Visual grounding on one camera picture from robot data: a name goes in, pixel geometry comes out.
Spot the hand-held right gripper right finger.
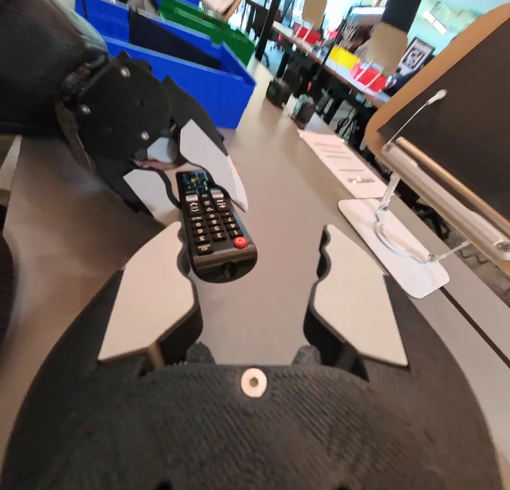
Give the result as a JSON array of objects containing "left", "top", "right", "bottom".
[{"left": 304, "top": 224, "right": 409, "bottom": 368}]

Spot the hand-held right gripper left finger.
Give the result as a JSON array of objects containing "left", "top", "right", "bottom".
[{"left": 97, "top": 222, "right": 202, "bottom": 364}]

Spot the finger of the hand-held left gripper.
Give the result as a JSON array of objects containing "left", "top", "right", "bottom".
[
  {"left": 124, "top": 169, "right": 181, "bottom": 224},
  {"left": 179, "top": 118, "right": 249, "bottom": 213}
]

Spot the black remote control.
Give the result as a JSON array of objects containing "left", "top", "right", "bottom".
[{"left": 175, "top": 170, "right": 258, "bottom": 284}]

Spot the white stand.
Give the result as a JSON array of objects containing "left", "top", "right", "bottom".
[{"left": 338, "top": 173, "right": 471, "bottom": 299}]

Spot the blue plastic bin with tag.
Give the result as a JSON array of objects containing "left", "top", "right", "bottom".
[{"left": 75, "top": 0, "right": 256, "bottom": 129}]

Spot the green plastic bin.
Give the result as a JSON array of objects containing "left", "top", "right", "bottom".
[{"left": 159, "top": 0, "right": 256, "bottom": 66}]

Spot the printed paper sheet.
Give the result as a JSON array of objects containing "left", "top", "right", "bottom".
[{"left": 299, "top": 130, "right": 389, "bottom": 199}]

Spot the black pole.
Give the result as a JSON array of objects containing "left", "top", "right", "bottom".
[{"left": 255, "top": 0, "right": 287, "bottom": 62}]

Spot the red plastic bin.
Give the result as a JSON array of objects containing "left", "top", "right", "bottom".
[
  {"left": 293, "top": 23, "right": 321, "bottom": 46},
  {"left": 351, "top": 61, "right": 389, "bottom": 92}
]

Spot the yellow plastic bin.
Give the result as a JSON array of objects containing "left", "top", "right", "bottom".
[{"left": 327, "top": 45, "right": 361, "bottom": 78}]

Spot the black and tan board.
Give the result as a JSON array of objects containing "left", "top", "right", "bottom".
[
  {"left": 367, "top": 0, "right": 429, "bottom": 74},
  {"left": 301, "top": 0, "right": 331, "bottom": 28}
]

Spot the black display board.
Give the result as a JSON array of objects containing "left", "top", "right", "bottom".
[{"left": 364, "top": 3, "right": 510, "bottom": 277}]

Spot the fiducial tag sign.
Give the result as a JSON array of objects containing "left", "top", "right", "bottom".
[{"left": 398, "top": 37, "right": 435, "bottom": 80}]

